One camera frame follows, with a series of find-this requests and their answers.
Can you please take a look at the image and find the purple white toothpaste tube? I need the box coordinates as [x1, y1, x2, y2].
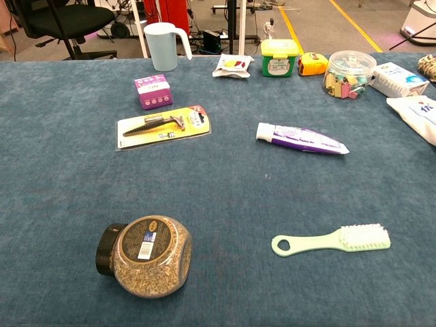
[255, 122, 351, 155]

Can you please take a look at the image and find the blue fabric table mat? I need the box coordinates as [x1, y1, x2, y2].
[0, 51, 436, 327]

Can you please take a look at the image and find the yellow razor blister pack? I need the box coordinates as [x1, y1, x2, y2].
[114, 104, 212, 153]

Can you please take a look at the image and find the small purple box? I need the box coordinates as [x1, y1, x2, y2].
[134, 74, 174, 110]

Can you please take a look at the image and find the white red snack packet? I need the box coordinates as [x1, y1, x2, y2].
[212, 53, 255, 79]

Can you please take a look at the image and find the black-lidded jar of seeds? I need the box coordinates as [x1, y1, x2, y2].
[95, 215, 193, 299]

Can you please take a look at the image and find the yellow-lidded green box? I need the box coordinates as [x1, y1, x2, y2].
[260, 38, 300, 78]

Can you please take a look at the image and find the black upright box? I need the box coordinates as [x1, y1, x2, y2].
[202, 29, 222, 55]

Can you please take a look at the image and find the yellow tape measure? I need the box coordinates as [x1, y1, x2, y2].
[298, 52, 330, 76]

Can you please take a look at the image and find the white slanted table leg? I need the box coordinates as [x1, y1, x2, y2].
[131, 0, 150, 59]

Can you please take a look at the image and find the clear jar of binder clips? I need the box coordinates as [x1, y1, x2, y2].
[322, 50, 377, 100]

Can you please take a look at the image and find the red cabinet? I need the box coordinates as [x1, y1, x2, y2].
[142, 0, 191, 37]

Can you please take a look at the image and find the mint green scrubbing brush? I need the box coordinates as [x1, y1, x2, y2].
[271, 223, 392, 257]

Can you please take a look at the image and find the white tissue pack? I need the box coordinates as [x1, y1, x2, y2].
[369, 62, 430, 97]

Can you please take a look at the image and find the black office chair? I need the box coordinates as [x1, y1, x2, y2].
[6, 0, 119, 61]

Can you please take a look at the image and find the black light stand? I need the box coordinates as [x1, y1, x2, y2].
[50, 0, 80, 61]

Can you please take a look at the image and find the white printed pouch bag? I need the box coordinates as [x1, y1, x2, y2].
[386, 95, 436, 146]

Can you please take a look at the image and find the white machine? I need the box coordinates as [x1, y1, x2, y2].
[399, 0, 436, 47]

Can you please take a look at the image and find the light blue white-handled pitcher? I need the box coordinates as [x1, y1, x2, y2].
[143, 22, 193, 72]

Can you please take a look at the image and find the white upright post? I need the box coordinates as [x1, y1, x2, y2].
[238, 0, 247, 56]

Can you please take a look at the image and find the coiled beige rope bundle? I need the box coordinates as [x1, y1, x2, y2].
[418, 54, 436, 82]

